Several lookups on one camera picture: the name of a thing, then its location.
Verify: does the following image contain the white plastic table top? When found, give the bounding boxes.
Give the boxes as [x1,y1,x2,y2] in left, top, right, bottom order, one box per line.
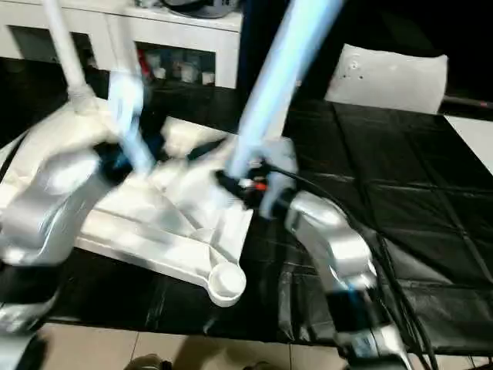
[0,96,255,308]

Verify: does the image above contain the white cabinet with glass doors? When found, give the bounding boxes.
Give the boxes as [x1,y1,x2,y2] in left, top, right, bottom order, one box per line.
[0,0,244,90]

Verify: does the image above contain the white flat panel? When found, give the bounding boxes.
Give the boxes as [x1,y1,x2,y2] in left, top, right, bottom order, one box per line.
[324,44,450,116]

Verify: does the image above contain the black work mat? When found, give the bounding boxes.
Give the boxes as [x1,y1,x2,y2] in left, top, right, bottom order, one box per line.
[0,58,493,355]

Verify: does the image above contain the white flat sheet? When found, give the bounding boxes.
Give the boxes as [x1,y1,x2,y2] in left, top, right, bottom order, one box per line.
[443,114,493,175]

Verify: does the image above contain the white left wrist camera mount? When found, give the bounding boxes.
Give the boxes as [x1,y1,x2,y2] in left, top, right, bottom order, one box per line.
[106,69,156,175]

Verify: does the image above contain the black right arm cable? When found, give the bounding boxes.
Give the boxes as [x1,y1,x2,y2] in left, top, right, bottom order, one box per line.
[291,170,434,370]

